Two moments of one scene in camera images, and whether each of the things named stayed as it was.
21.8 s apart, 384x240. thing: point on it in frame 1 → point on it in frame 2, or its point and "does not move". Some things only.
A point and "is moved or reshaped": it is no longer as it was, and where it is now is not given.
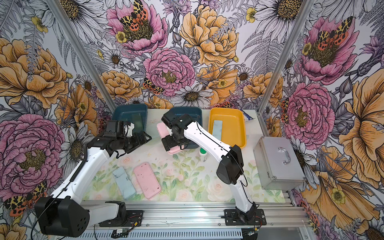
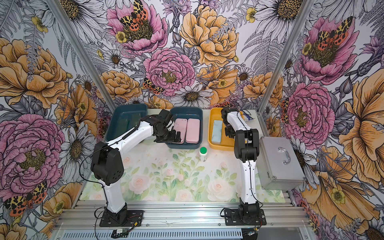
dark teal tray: [136, 114] does not move
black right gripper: [169, 142] → [230, 135]
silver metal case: [277, 163] does not move
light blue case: [217, 129] does not move
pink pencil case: [147, 180] is moved or reshaped
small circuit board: [121, 233] does not move
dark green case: [137, 119] does not move
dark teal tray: [184, 110] does not move
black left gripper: [138, 143] → [171, 138]
